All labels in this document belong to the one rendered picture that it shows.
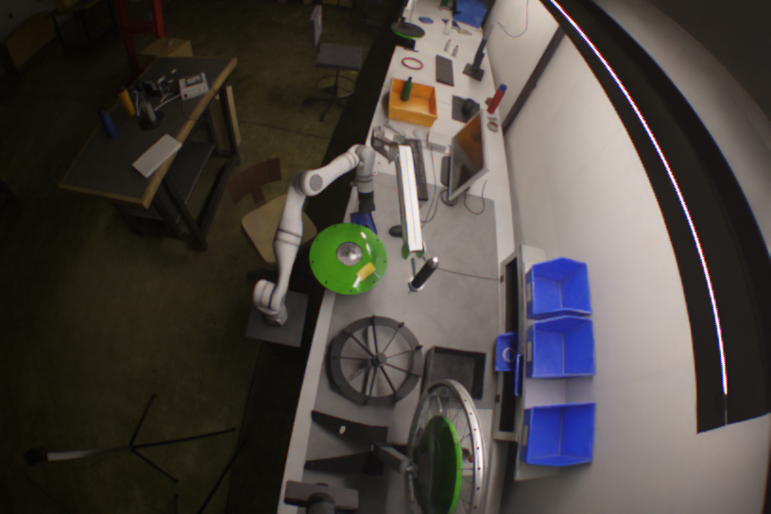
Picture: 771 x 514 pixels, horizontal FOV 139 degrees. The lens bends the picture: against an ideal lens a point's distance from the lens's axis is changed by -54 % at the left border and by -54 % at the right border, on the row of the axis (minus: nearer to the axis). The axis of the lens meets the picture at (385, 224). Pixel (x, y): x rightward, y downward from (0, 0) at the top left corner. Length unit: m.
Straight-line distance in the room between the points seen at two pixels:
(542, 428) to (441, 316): 0.66
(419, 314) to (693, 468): 1.19
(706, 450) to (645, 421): 0.23
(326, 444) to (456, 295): 0.86
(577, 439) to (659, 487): 0.38
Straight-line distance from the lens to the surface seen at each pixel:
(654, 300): 1.08
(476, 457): 0.70
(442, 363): 1.39
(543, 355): 1.27
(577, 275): 1.34
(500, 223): 1.81
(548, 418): 1.27
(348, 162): 1.24
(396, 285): 1.42
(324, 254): 1.24
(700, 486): 1.01
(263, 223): 1.87
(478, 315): 1.51
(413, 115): 2.03
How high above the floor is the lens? 2.21
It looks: 57 degrees down
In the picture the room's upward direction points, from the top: 21 degrees clockwise
